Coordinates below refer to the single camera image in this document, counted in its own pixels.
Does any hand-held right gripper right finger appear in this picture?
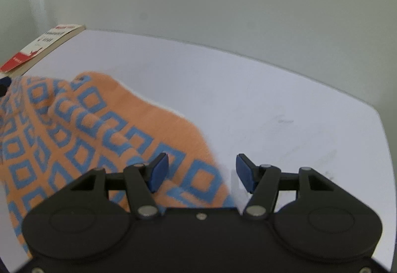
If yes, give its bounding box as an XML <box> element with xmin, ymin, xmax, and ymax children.
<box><xmin>235</xmin><ymin>153</ymin><xmax>335</xmax><ymax>219</ymax></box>

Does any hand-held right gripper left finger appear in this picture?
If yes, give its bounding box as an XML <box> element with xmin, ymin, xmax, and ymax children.
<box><xmin>71</xmin><ymin>152</ymin><xmax>170</xmax><ymax>219</ymax></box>

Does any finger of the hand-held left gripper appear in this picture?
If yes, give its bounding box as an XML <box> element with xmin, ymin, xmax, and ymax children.
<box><xmin>0</xmin><ymin>76</ymin><xmax>13</xmax><ymax>97</ymax></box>

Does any orange and blue patterned towel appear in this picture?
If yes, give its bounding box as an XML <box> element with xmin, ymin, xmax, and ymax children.
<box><xmin>0</xmin><ymin>71</ymin><xmax>238</xmax><ymax>259</ymax></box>

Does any white and red book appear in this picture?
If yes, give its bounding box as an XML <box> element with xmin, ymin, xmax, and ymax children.
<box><xmin>0</xmin><ymin>24</ymin><xmax>87</xmax><ymax>76</ymax></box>

